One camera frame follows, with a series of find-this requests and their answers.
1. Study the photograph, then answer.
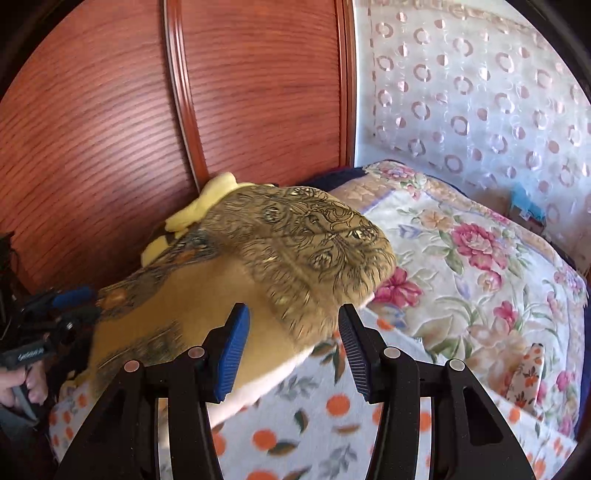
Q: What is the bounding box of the floral blanket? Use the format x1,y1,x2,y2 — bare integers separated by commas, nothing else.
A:
323,161,589,444

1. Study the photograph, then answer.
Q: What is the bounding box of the wooden louvered wardrobe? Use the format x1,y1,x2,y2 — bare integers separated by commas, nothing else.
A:
0,0,358,296

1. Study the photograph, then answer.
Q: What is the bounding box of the yellow plush toy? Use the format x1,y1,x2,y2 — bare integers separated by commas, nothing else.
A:
141,172,278,268

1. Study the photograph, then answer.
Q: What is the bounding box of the blue bag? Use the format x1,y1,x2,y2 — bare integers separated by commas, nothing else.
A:
510,184,546,224

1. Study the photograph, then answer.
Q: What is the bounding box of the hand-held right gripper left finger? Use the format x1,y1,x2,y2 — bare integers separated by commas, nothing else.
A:
53,302,252,480

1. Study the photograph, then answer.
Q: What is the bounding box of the circle patterned sheer curtain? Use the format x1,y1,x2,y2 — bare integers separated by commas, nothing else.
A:
353,0,591,278

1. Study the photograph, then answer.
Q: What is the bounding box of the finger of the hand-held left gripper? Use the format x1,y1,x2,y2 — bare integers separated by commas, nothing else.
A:
51,286,97,309
55,305,101,329

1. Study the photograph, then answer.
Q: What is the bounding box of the golden brown patterned garment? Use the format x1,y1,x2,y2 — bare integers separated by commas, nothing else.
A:
85,185,398,430

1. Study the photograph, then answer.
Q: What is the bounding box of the orange print bedsheet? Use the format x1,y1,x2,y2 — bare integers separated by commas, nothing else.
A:
48,318,580,480

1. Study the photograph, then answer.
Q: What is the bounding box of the person's left hand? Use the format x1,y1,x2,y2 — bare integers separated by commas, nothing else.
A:
0,364,49,408

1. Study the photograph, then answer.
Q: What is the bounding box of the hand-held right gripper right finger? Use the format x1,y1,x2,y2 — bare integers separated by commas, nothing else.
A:
338,305,539,480

